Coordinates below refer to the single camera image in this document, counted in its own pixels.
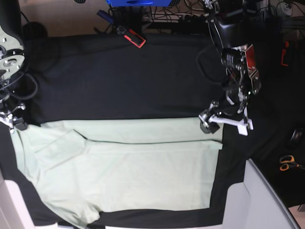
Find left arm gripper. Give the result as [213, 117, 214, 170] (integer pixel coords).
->
[198, 88, 254, 136]

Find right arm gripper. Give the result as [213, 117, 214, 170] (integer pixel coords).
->
[0, 95, 28, 134]

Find light green T-shirt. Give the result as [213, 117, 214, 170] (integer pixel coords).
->
[10, 118, 223, 228]

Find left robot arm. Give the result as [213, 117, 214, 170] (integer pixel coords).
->
[198, 0, 261, 135]

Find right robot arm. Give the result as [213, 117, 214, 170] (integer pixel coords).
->
[0, 0, 39, 133]

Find black round stool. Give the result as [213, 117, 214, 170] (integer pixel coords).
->
[22, 21, 48, 41]

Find black table cloth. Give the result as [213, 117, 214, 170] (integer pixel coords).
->
[0, 32, 305, 228]

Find red and black clamp tool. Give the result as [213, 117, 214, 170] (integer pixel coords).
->
[116, 25, 146, 48]

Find blue cylindrical marker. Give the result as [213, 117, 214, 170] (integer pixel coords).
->
[97, 10, 114, 24]

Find blue plastic box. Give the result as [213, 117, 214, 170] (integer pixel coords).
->
[106, 0, 180, 7]

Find orange handled scissors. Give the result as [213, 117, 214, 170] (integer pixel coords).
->
[279, 155, 305, 172]

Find white table frame right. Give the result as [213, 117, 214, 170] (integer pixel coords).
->
[222, 159, 300, 229]

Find white table frame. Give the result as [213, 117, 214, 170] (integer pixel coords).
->
[222, 159, 300, 229]
[0, 176, 58, 229]

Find white table frame left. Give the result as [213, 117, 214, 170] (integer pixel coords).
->
[0, 176, 58, 229]

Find orange and black bracket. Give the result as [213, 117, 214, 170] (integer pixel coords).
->
[281, 41, 289, 67]

